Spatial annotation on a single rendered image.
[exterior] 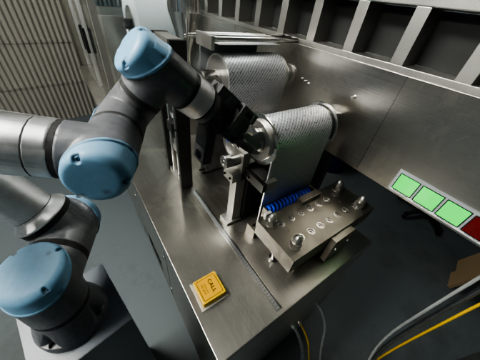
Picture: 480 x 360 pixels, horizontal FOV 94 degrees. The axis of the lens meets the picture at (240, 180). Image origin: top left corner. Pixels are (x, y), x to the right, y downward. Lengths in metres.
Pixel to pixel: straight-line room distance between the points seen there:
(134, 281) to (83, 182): 1.52
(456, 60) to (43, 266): 1.01
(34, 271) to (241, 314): 0.47
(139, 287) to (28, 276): 1.23
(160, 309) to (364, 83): 1.57
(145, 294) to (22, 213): 1.22
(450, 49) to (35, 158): 0.85
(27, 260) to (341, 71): 0.92
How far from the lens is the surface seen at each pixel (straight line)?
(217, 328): 0.68
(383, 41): 0.87
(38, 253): 0.60
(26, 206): 0.62
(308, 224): 0.74
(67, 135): 0.32
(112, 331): 0.72
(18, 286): 0.58
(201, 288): 0.69
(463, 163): 0.75
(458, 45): 0.81
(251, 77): 0.77
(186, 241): 0.80
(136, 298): 1.74
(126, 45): 0.40
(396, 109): 0.77
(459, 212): 0.78
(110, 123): 0.34
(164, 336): 1.63
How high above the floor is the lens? 1.56
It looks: 40 degrees down
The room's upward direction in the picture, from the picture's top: 8 degrees clockwise
